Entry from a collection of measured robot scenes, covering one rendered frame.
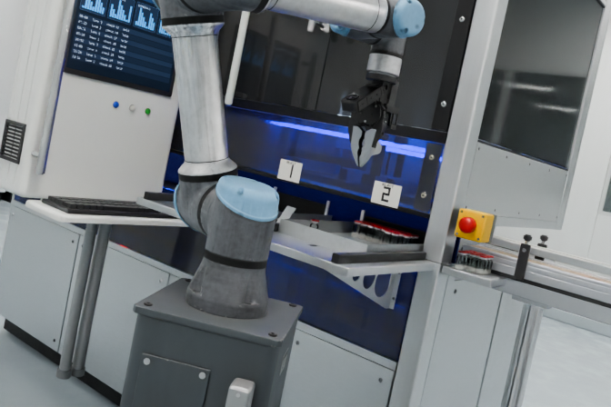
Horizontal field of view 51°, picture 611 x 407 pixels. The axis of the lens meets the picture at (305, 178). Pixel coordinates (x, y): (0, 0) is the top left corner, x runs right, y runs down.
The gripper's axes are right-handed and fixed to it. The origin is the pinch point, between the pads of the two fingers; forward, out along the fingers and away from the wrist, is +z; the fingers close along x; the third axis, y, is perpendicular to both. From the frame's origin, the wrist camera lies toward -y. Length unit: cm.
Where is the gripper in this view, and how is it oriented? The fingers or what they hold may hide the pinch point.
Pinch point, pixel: (358, 161)
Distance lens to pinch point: 146.0
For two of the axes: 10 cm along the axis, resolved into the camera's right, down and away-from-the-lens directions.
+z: -2.0, 9.8, 0.5
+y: 6.0, 0.8, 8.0
